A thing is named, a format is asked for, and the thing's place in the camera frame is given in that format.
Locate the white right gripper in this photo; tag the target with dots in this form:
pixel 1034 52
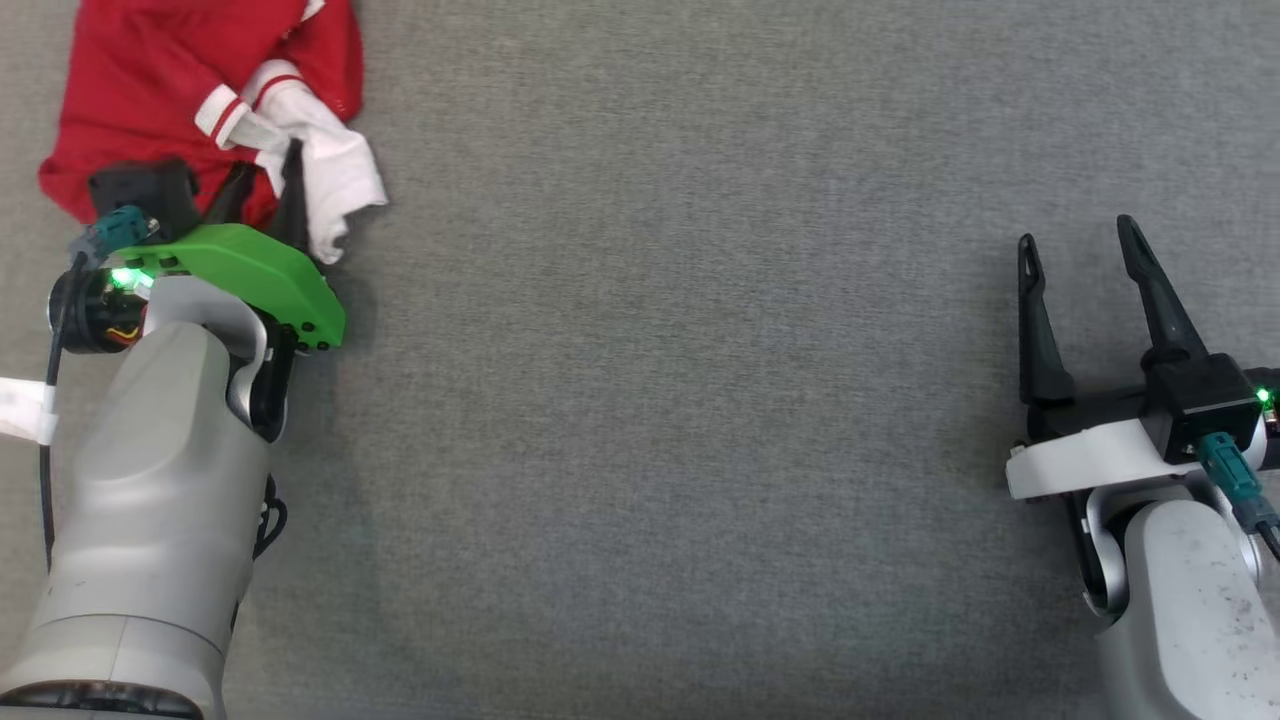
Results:
pixel 1080 460

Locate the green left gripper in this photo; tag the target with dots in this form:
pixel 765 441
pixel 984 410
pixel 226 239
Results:
pixel 260 275

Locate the red and white shirt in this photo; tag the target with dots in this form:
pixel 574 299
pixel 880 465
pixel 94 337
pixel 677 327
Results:
pixel 130 90

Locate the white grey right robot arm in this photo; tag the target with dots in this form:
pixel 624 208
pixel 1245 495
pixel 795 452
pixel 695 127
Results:
pixel 1190 620

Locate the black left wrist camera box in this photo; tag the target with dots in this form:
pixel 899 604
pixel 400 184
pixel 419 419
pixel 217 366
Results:
pixel 150 195

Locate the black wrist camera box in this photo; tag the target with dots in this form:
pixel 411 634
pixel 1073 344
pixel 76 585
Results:
pixel 1200 400
pixel 150 195

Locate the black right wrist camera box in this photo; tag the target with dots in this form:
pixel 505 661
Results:
pixel 1200 400

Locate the teal left camera connector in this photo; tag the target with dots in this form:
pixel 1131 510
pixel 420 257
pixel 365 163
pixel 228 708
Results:
pixel 115 230

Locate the teal camera connector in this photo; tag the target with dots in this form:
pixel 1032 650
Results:
pixel 115 230
pixel 1228 468

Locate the teal right camera connector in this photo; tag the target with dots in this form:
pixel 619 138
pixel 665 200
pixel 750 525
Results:
pixel 1228 468

